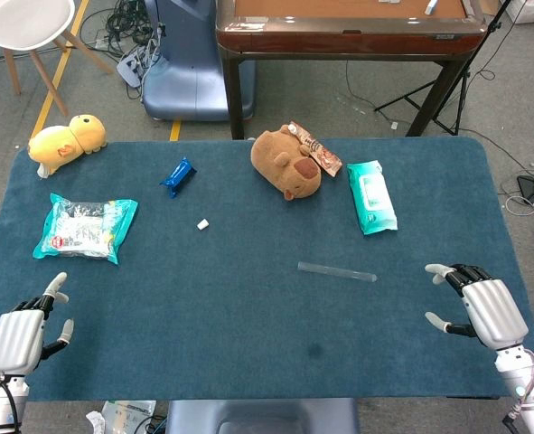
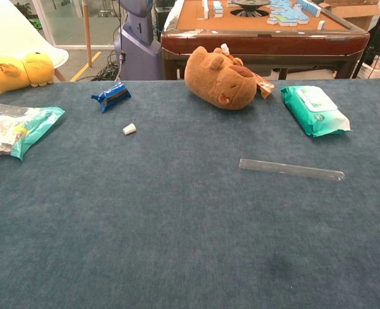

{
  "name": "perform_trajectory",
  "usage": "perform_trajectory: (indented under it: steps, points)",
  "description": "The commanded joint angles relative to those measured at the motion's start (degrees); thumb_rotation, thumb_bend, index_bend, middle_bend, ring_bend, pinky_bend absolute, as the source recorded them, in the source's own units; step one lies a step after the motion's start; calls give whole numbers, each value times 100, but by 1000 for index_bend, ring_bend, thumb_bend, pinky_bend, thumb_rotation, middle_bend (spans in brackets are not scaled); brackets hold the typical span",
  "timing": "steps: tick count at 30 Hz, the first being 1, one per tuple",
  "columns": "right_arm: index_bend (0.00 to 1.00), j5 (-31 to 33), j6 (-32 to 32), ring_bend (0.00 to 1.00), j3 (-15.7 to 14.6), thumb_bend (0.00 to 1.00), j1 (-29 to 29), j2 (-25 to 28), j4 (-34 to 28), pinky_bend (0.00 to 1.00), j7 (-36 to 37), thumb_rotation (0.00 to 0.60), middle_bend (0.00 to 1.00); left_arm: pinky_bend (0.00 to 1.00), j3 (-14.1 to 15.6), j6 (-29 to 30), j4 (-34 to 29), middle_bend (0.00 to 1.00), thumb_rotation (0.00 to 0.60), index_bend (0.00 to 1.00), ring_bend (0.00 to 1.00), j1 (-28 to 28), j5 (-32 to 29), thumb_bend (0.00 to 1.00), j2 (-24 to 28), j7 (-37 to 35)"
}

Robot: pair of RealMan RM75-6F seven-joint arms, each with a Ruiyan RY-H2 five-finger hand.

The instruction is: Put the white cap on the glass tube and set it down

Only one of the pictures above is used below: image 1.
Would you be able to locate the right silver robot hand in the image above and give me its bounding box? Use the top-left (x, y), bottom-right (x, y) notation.
top-left (424, 263), bottom-right (529, 352)

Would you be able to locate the brown mahjong table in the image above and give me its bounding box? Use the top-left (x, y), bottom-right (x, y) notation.
top-left (215, 0), bottom-right (490, 140)

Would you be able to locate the brown capybara plush toy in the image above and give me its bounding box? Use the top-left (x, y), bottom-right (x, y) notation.
top-left (249, 125), bottom-right (323, 202)

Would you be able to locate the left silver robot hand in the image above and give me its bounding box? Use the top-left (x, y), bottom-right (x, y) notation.
top-left (0, 271), bottom-right (76, 376)

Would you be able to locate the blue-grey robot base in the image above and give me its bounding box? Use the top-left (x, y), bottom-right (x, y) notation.
top-left (164, 397), bottom-right (361, 434)

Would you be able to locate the clear plastic tube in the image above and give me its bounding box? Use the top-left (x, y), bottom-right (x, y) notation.
top-left (296, 260), bottom-right (379, 285)

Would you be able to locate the yellow plush toy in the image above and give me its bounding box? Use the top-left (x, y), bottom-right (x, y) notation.
top-left (26, 113), bottom-right (108, 180)

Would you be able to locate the black tripod stand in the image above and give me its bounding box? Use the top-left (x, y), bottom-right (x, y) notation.
top-left (373, 0), bottom-right (519, 137)

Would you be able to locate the white chair with wooden legs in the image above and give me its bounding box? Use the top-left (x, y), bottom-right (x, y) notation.
top-left (0, 0), bottom-right (115, 118)

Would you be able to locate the grey power strip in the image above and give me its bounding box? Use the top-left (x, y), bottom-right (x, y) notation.
top-left (116, 44), bottom-right (159, 87)

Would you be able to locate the blue-grey machine base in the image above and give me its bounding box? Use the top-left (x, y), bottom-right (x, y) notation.
top-left (142, 0), bottom-right (257, 122)

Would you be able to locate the blue cookie packet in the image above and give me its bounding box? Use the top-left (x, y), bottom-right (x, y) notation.
top-left (159, 156), bottom-right (199, 200)

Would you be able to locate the black smartphone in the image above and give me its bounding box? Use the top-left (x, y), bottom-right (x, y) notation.
top-left (516, 175), bottom-right (534, 205)

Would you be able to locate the green wet wipes pack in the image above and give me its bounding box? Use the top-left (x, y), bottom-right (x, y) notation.
top-left (346, 159), bottom-right (399, 237)

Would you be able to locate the clear plastic bag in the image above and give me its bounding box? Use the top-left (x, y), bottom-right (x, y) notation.
top-left (99, 400), bottom-right (159, 434)

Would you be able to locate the blue table cloth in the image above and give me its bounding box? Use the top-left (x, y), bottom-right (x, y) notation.
top-left (0, 137), bottom-right (534, 402)

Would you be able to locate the black floor cable bundle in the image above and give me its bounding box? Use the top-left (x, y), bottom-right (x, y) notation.
top-left (80, 0), bottom-right (162, 99)

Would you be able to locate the brown snack packet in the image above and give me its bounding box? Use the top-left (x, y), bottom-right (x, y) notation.
top-left (287, 120), bottom-right (343, 178)

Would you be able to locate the teal snack bag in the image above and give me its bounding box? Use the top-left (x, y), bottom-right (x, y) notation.
top-left (32, 193), bottom-right (139, 266)

